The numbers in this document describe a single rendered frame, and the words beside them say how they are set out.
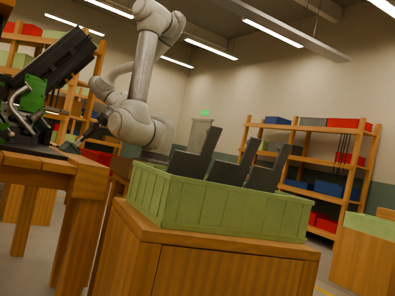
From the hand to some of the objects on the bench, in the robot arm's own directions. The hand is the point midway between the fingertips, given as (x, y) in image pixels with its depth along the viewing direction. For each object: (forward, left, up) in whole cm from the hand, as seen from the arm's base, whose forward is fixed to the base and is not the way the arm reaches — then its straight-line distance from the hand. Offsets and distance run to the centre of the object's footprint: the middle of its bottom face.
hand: (79, 141), depth 213 cm
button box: (+6, +4, -11) cm, 13 cm away
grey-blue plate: (+17, -25, -6) cm, 31 cm away
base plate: (+34, -18, -9) cm, 39 cm away
